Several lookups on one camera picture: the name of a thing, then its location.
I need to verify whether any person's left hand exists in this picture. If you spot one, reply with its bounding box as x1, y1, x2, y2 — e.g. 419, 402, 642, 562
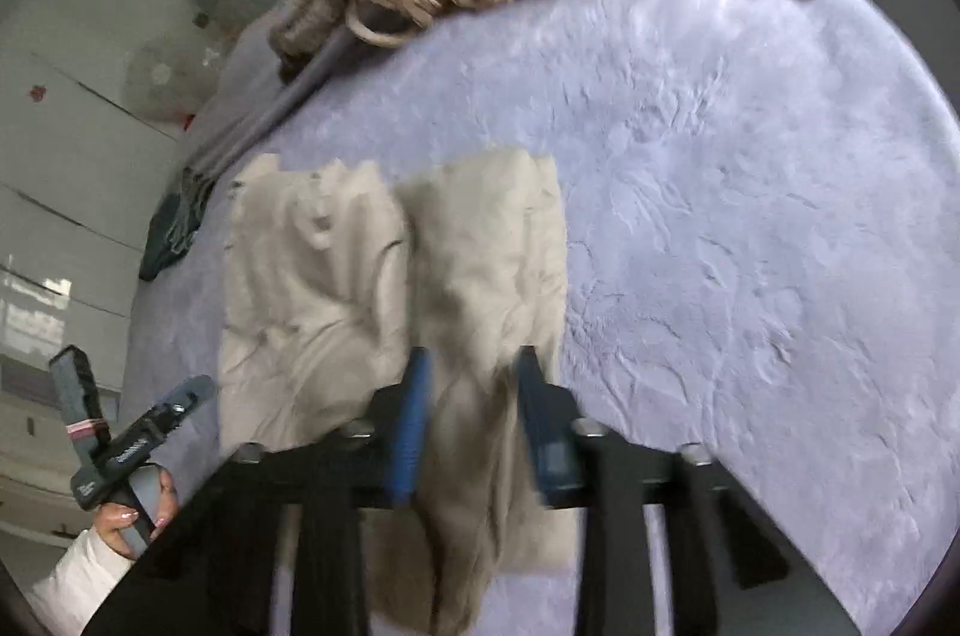
93, 467, 179, 560

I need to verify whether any beige quilted down coat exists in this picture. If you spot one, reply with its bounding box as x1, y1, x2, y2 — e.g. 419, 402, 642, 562
218, 148, 578, 634

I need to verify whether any dark green garment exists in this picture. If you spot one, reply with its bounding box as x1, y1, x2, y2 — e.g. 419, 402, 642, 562
139, 193, 208, 282

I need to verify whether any white wardrobe with drawers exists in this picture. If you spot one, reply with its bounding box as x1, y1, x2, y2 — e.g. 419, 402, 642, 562
2, 49, 176, 547

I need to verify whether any white round fan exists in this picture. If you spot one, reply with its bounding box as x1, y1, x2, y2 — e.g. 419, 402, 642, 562
122, 33, 223, 122

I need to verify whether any lavender plush bed blanket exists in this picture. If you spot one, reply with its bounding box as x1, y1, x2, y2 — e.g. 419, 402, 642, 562
118, 0, 960, 636

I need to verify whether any white sleeve left forearm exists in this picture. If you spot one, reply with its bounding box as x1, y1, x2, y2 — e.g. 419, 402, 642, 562
26, 529, 133, 636

